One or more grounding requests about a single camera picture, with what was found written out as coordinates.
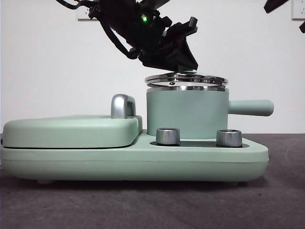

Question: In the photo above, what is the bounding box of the silver griddle cover handle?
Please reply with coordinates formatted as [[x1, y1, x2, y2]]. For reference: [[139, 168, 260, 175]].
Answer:
[[111, 94, 137, 119]]

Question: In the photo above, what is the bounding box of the mint green breakfast machine base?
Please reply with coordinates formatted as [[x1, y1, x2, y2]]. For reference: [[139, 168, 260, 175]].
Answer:
[[0, 130, 270, 186]]

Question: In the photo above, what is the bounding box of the white wall socket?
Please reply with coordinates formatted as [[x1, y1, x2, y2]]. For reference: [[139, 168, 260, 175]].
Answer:
[[76, 0, 101, 21], [292, 0, 305, 20]]

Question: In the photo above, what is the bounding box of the mint green pot with handle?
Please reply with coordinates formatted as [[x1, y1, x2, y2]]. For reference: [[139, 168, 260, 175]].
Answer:
[[145, 85, 275, 140]]

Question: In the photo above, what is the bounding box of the silver control knob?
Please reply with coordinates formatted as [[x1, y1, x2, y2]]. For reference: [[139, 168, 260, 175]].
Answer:
[[216, 129, 243, 147], [156, 128, 181, 146]]

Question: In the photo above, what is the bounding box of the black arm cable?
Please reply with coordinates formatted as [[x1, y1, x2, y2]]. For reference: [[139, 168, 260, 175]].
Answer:
[[100, 19, 139, 60]]

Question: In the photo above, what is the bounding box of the glass pot lid green knob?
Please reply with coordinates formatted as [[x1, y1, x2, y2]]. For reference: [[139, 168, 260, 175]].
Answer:
[[144, 68, 227, 91]]

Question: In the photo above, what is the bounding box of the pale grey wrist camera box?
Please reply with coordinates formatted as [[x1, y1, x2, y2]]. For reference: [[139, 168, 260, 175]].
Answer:
[[139, 0, 171, 10]]

